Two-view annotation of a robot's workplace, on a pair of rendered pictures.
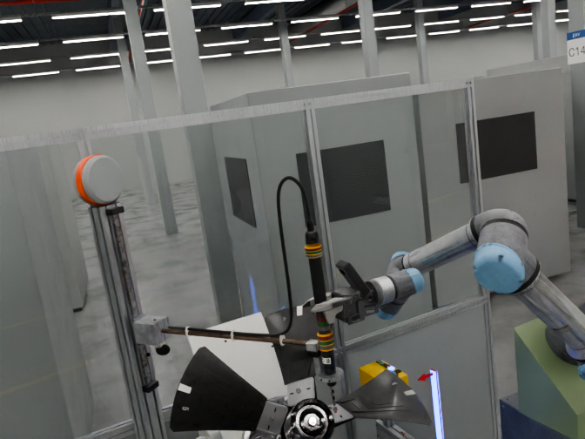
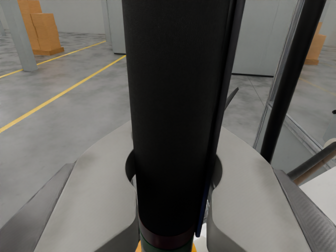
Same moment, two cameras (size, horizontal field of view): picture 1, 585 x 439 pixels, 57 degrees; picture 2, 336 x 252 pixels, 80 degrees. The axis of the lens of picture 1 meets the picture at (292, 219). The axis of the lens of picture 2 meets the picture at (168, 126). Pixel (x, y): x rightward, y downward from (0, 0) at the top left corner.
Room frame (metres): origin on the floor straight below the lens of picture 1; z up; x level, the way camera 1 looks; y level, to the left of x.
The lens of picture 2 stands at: (1.39, -0.11, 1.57)
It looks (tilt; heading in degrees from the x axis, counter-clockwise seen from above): 31 degrees down; 116
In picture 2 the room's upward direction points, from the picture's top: 2 degrees clockwise
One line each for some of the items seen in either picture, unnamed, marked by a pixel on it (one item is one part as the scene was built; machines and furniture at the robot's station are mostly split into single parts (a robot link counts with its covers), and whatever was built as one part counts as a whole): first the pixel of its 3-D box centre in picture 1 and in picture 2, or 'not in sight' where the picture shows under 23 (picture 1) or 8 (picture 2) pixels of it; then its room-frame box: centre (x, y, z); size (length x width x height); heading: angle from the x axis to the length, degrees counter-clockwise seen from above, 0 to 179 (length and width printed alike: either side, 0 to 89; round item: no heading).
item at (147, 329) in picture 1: (151, 329); not in sight; (1.67, 0.50, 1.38); 0.10 x 0.07 x 0.08; 61
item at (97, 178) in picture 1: (98, 179); not in sight; (1.71, 0.58, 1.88); 0.17 x 0.15 x 0.16; 116
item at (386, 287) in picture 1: (379, 290); not in sight; (1.45, -0.21, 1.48); 0.08 x 0.05 x 0.08; 26
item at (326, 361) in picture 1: (320, 305); not in sight; (1.36, -0.04, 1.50); 0.04 x 0.04 x 0.46
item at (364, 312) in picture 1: (356, 300); not in sight; (1.41, -0.14, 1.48); 0.12 x 0.08 x 0.09; 116
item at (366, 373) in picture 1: (384, 383); not in sight; (1.78, -0.24, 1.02); 0.16 x 0.10 x 0.11; 26
